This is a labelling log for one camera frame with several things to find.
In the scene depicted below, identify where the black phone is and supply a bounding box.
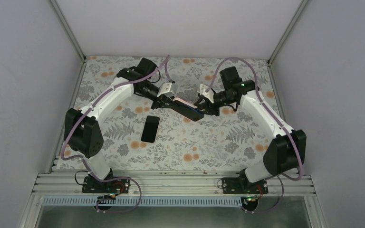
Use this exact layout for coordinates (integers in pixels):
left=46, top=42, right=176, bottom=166
left=173, top=101, right=204, bottom=122

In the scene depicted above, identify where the pink phone case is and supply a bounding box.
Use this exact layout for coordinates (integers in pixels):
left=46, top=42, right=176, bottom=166
left=173, top=97, right=198, bottom=109

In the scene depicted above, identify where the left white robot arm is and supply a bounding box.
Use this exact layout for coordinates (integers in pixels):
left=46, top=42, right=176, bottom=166
left=60, top=56, right=170, bottom=192

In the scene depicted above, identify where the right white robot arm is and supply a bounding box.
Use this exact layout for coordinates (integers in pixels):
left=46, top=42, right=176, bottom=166
left=195, top=66, right=307, bottom=193

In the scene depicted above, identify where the floral table mat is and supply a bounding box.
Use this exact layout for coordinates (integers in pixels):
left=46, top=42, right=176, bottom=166
left=56, top=56, right=297, bottom=172

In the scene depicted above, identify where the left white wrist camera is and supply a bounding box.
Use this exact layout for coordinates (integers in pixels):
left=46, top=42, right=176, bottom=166
left=157, top=82, right=176, bottom=97

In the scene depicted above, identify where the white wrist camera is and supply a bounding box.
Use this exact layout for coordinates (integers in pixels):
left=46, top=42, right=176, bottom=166
left=157, top=82, right=176, bottom=97
left=198, top=84, right=215, bottom=103

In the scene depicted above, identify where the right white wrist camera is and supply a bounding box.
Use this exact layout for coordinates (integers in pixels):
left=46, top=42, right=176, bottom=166
left=198, top=84, right=215, bottom=103

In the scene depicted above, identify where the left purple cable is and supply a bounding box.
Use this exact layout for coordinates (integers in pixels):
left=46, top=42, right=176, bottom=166
left=59, top=55, right=172, bottom=213

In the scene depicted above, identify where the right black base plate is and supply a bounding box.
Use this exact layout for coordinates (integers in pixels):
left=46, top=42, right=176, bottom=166
left=221, top=177, right=269, bottom=194

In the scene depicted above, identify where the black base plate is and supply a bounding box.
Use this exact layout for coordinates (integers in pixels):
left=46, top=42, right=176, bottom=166
left=221, top=177, right=269, bottom=194
left=81, top=175, right=130, bottom=194

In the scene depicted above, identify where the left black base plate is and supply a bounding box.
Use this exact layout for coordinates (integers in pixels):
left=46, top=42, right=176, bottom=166
left=81, top=175, right=130, bottom=194

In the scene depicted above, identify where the slotted grey cable duct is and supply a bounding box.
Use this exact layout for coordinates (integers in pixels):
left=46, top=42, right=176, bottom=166
left=41, top=196, right=241, bottom=207

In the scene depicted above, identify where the aluminium rail frame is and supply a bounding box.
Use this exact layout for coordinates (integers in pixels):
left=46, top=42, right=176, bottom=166
left=32, top=171, right=316, bottom=197

